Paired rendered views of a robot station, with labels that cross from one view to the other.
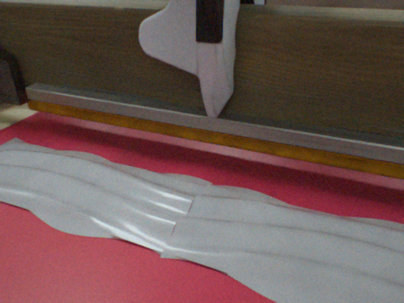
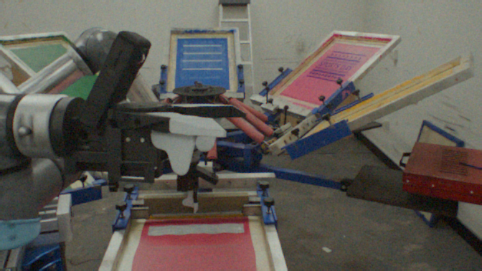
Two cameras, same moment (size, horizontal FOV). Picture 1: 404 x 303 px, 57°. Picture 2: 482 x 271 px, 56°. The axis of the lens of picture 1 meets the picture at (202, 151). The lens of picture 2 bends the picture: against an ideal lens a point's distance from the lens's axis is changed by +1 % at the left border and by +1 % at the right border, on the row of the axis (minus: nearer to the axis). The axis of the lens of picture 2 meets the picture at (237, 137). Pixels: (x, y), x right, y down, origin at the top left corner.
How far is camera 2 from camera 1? 1.54 m
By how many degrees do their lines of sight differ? 28
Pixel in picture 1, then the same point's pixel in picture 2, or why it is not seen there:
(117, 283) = (193, 236)
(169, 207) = (193, 228)
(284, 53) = (205, 201)
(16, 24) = (150, 202)
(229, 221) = (203, 227)
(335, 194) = (216, 221)
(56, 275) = (184, 238)
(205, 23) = (195, 200)
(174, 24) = (188, 200)
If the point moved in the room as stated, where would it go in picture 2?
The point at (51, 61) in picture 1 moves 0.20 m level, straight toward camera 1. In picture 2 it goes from (158, 208) to (194, 224)
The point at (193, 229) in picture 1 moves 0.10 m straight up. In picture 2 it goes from (199, 229) to (198, 205)
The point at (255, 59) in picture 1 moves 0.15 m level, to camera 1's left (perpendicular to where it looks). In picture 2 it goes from (201, 203) to (163, 211)
